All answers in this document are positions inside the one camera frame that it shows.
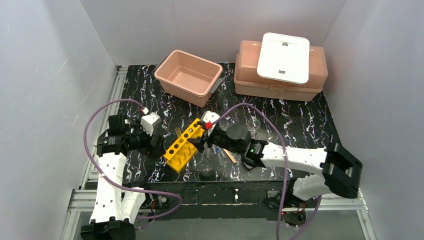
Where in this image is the clear glass test tube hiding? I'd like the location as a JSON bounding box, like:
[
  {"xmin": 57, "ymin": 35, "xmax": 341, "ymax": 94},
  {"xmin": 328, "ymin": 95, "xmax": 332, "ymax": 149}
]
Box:
[{"xmin": 175, "ymin": 127, "xmax": 182, "ymax": 139}]

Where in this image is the yellow test tube rack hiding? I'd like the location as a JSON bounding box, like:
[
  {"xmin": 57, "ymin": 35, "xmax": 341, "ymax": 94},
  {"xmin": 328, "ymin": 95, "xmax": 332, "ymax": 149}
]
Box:
[{"xmin": 163, "ymin": 118, "xmax": 205, "ymax": 173}]

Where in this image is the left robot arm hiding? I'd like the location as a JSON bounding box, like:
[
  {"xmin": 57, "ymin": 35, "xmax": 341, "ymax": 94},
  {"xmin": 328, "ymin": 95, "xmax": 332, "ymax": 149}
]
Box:
[{"xmin": 80, "ymin": 113, "xmax": 166, "ymax": 240}]

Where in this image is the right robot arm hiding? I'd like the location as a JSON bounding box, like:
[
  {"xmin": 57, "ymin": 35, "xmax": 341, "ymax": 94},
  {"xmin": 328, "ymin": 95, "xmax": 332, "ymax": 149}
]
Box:
[{"xmin": 188, "ymin": 123, "xmax": 363, "ymax": 201}]

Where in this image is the wooden stick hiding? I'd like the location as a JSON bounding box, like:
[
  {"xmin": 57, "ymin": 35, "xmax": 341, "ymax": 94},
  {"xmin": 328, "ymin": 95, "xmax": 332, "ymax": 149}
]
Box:
[{"xmin": 223, "ymin": 149, "xmax": 238, "ymax": 165}]

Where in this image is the clear glass beaker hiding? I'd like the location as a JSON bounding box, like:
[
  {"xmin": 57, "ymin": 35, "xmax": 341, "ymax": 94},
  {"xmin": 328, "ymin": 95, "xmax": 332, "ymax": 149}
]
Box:
[{"xmin": 246, "ymin": 117, "xmax": 261, "ymax": 134}]

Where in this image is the blue capped plastic pipette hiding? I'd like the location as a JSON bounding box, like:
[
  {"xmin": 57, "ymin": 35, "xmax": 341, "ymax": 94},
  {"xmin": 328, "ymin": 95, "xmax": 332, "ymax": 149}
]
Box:
[{"xmin": 212, "ymin": 145, "xmax": 224, "ymax": 167}]

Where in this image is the open pink plastic bin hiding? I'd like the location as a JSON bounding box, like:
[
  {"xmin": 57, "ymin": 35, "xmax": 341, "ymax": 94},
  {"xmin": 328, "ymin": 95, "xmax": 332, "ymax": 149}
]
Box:
[{"xmin": 154, "ymin": 50, "xmax": 223, "ymax": 108}]

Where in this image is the large pink lidded box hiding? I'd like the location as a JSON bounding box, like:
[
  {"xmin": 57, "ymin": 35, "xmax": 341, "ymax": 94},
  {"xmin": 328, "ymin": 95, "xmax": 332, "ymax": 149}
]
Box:
[{"xmin": 233, "ymin": 40, "xmax": 329, "ymax": 102}]

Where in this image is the white rectangular lid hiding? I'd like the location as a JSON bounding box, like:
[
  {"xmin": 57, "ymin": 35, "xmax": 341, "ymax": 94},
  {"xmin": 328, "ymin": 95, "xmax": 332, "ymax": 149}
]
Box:
[{"xmin": 256, "ymin": 32, "xmax": 310, "ymax": 85}]

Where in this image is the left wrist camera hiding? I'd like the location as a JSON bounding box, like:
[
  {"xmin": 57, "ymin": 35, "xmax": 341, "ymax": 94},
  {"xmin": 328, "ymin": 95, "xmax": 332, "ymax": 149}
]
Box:
[{"xmin": 140, "ymin": 107, "xmax": 161, "ymax": 136}]

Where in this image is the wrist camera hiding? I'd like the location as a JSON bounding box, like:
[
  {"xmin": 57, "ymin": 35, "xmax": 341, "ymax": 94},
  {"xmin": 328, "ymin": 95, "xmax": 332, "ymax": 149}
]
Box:
[
  {"xmin": 200, "ymin": 110, "xmax": 220, "ymax": 131},
  {"xmin": 140, "ymin": 107, "xmax": 161, "ymax": 136}
]

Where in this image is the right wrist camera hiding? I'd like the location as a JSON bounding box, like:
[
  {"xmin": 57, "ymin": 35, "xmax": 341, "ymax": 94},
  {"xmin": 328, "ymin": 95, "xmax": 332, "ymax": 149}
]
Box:
[{"xmin": 200, "ymin": 110, "xmax": 220, "ymax": 131}]

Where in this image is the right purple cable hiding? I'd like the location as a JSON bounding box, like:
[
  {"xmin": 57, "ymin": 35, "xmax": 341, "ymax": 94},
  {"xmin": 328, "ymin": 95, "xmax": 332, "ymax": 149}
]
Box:
[{"xmin": 211, "ymin": 102, "xmax": 323, "ymax": 240}]

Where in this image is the aluminium frame rail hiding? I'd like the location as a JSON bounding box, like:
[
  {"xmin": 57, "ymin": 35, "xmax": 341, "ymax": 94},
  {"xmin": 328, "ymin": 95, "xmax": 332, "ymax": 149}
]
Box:
[{"xmin": 60, "ymin": 65, "xmax": 129, "ymax": 240}]

